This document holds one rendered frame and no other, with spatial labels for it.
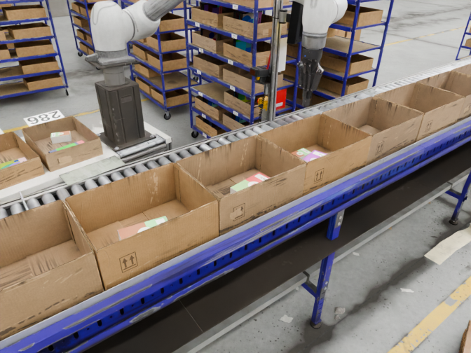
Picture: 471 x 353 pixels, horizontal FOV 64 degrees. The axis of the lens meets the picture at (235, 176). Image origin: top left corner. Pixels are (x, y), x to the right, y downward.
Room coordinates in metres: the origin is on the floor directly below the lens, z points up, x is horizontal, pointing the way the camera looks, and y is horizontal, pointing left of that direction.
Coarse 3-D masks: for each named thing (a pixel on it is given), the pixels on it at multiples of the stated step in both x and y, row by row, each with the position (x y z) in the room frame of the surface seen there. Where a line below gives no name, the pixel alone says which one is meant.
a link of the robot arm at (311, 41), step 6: (306, 36) 1.44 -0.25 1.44; (312, 36) 1.42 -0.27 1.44; (318, 36) 1.42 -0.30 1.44; (324, 36) 1.43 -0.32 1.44; (306, 42) 1.44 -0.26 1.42; (312, 42) 1.43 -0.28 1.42; (318, 42) 1.42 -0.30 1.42; (324, 42) 1.44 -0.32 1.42; (306, 48) 1.45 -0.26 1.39; (312, 48) 1.43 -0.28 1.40; (318, 48) 1.43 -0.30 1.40
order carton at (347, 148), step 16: (288, 128) 1.52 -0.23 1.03; (304, 128) 1.59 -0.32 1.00; (320, 128) 1.64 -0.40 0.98; (336, 128) 1.57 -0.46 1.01; (352, 128) 1.50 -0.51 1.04; (288, 144) 1.53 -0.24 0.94; (304, 144) 1.59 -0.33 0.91; (320, 144) 1.62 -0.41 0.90; (336, 144) 1.55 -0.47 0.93; (352, 144) 1.34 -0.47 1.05; (368, 144) 1.41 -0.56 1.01; (304, 160) 1.20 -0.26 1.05; (320, 160) 1.23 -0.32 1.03; (336, 160) 1.29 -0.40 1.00; (352, 160) 1.35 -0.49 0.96; (320, 176) 1.24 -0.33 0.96; (336, 176) 1.30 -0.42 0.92; (304, 192) 1.19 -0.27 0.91
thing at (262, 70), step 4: (252, 68) 2.22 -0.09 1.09; (256, 68) 2.22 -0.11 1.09; (260, 68) 2.22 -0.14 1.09; (264, 68) 2.23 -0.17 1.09; (268, 68) 2.26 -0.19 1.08; (252, 72) 2.21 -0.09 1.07; (256, 72) 2.19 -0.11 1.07; (260, 72) 2.20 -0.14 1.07; (264, 72) 2.22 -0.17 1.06; (268, 72) 2.24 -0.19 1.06; (256, 76) 2.19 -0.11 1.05; (260, 76) 2.21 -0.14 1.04; (264, 76) 2.24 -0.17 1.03; (260, 80) 2.23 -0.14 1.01; (264, 80) 2.25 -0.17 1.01
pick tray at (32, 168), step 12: (12, 132) 1.82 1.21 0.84; (0, 144) 1.77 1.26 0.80; (12, 144) 1.80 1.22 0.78; (24, 144) 1.71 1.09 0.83; (0, 156) 1.70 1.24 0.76; (12, 156) 1.71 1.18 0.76; (24, 156) 1.71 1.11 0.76; (36, 156) 1.58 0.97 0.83; (12, 168) 1.46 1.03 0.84; (24, 168) 1.50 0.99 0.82; (36, 168) 1.53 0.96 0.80; (0, 180) 1.42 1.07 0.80; (12, 180) 1.45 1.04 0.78; (24, 180) 1.48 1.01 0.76
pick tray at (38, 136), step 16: (32, 128) 1.89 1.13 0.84; (48, 128) 1.94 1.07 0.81; (64, 128) 2.00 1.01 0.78; (80, 128) 1.96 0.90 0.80; (32, 144) 1.72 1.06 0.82; (48, 144) 1.84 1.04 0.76; (64, 144) 1.84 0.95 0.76; (80, 144) 1.68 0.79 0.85; (96, 144) 1.74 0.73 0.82; (48, 160) 1.58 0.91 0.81; (64, 160) 1.62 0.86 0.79; (80, 160) 1.67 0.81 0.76
